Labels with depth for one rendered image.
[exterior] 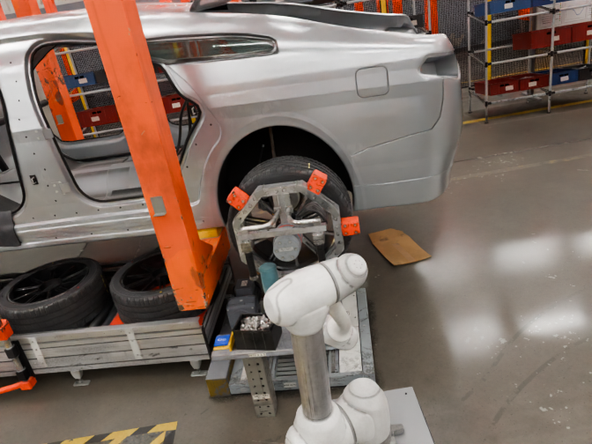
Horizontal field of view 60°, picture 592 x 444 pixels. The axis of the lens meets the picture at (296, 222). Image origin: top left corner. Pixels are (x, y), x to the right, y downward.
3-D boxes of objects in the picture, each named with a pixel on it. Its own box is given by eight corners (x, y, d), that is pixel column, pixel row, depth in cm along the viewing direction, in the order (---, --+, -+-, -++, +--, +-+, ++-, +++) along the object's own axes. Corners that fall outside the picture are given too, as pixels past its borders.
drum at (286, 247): (305, 240, 266) (300, 217, 260) (302, 261, 247) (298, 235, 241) (278, 243, 268) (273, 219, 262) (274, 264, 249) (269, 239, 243)
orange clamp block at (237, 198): (250, 196, 258) (235, 185, 256) (247, 202, 251) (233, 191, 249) (242, 205, 261) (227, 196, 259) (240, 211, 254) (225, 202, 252)
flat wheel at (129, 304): (216, 264, 367) (208, 235, 357) (225, 314, 308) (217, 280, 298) (123, 287, 358) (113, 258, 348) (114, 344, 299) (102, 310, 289)
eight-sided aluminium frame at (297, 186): (347, 270, 272) (335, 174, 249) (348, 277, 266) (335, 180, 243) (248, 280, 279) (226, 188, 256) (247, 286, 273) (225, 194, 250)
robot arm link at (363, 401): (400, 432, 187) (395, 387, 177) (359, 457, 180) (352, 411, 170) (373, 406, 200) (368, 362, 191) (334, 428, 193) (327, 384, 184)
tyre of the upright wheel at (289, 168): (376, 211, 284) (291, 129, 267) (380, 231, 263) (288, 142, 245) (293, 281, 307) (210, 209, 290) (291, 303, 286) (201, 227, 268)
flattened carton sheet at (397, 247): (399, 228, 429) (399, 225, 427) (431, 257, 380) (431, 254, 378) (366, 237, 424) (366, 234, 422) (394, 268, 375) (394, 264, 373)
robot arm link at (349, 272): (344, 258, 166) (307, 273, 161) (363, 237, 150) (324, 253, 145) (362, 293, 163) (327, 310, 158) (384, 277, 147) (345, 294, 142)
